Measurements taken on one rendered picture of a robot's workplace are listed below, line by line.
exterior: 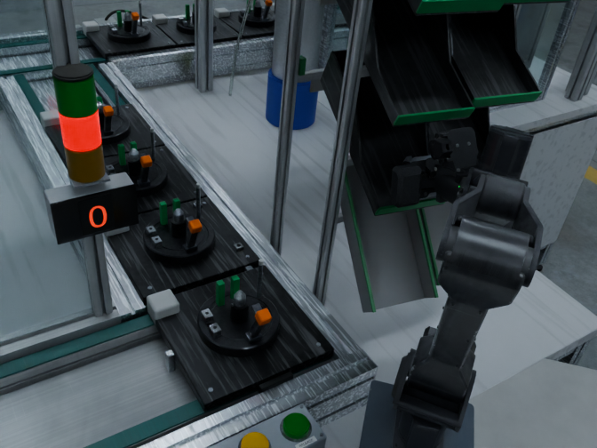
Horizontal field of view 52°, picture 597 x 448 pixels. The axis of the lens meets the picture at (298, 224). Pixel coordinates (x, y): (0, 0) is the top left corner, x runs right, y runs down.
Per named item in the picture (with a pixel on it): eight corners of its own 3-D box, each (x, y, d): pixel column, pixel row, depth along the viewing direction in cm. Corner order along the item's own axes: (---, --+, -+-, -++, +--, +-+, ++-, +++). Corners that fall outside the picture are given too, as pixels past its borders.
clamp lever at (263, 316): (261, 337, 100) (273, 317, 94) (250, 340, 99) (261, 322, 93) (252, 317, 102) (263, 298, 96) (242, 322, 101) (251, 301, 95)
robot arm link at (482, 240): (530, 275, 50) (543, 217, 54) (443, 249, 52) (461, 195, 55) (458, 412, 76) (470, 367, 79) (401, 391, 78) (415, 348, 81)
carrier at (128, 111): (165, 150, 153) (163, 105, 145) (67, 172, 142) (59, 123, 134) (131, 109, 169) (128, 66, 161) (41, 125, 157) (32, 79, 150)
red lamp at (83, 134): (107, 148, 83) (103, 115, 80) (69, 155, 81) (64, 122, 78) (95, 131, 87) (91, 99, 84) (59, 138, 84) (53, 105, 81)
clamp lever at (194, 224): (196, 247, 117) (202, 227, 111) (187, 250, 116) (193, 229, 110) (189, 232, 118) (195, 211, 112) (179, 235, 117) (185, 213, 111)
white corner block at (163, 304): (180, 319, 108) (180, 303, 106) (156, 328, 106) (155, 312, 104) (171, 303, 111) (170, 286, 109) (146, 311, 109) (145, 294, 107)
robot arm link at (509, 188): (529, 288, 52) (566, 169, 52) (434, 259, 54) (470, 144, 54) (500, 280, 80) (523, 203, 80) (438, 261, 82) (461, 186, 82)
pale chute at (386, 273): (425, 298, 113) (438, 297, 109) (362, 313, 108) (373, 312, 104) (393, 150, 115) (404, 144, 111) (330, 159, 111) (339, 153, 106)
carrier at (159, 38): (177, 50, 204) (175, 12, 197) (105, 60, 193) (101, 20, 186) (150, 26, 220) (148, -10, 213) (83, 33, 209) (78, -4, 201)
